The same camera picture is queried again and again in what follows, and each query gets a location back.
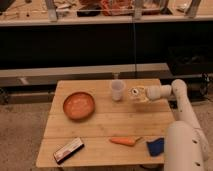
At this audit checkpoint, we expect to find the orange wooden bowl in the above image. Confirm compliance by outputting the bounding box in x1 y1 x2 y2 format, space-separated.
63 92 95 120

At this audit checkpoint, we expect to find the long workbench shelf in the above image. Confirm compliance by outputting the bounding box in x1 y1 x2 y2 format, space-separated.
0 0 213 27

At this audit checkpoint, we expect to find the small clear bottle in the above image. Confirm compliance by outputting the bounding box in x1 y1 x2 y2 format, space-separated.
131 88 140 96

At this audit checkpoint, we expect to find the black and white box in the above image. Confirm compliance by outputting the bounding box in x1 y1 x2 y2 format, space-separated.
53 138 84 164

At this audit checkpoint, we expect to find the blue sponge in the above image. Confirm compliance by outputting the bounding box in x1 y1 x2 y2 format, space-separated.
147 138 164 157

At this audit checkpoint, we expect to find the wooden table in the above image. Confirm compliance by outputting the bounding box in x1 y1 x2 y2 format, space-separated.
36 80 174 168

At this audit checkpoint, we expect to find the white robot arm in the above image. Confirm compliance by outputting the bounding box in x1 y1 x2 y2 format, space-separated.
129 79 210 171

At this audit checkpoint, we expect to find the translucent plastic cup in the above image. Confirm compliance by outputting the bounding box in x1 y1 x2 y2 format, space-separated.
110 79 126 101

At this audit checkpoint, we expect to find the orange carrot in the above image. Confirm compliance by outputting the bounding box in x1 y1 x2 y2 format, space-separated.
109 137 141 146

